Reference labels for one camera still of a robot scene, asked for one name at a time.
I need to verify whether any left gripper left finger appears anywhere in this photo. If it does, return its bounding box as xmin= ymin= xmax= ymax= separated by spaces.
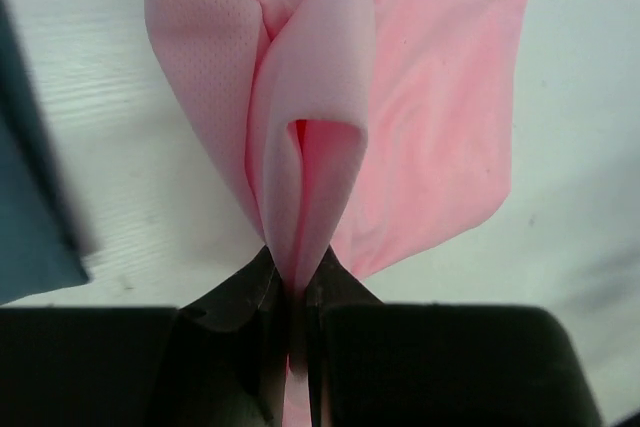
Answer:
xmin=1 ymin=249 xmax=287 ymax=426

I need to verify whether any folded blue t-shirt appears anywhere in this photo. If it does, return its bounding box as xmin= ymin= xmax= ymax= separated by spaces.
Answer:
xmin=1 ymin=0 xmax=92 ymax=304

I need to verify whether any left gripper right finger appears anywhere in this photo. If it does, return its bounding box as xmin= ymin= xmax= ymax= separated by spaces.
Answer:
xmin=305 ymin=252 xmax=602 ymax=426

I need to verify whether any pink t-shirt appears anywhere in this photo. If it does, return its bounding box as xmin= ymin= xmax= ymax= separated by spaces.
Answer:
xmin=144 ymin=0 xmax=528 ymax=426

